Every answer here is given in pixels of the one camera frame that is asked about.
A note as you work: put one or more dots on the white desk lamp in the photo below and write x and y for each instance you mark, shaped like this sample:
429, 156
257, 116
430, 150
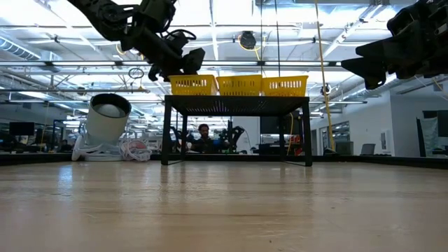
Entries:
105, 129

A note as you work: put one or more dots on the black computer monitor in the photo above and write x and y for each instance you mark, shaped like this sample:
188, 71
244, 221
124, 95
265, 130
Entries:
21, 128

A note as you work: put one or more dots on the black perforated metal stand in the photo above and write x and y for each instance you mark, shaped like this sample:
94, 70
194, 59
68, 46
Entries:
238, 105

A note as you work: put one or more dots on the black aluminium table frame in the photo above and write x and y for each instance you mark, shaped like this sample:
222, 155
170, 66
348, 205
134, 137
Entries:
385, 160

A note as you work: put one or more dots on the person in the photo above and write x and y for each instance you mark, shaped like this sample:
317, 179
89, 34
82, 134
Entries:
64, 146
203, 141

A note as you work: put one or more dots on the black background robot arm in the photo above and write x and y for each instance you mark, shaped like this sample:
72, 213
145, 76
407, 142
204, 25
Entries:
232, 136
176, 138

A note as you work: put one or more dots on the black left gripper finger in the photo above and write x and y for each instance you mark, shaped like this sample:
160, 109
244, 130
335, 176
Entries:
194, 61

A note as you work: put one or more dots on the grey laptop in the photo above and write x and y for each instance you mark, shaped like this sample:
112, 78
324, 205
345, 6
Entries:
367, 149

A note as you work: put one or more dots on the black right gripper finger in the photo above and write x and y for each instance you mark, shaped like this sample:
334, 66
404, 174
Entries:
371, 71
381, 49

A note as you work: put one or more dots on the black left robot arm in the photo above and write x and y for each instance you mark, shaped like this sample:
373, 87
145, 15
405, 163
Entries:
115, 17

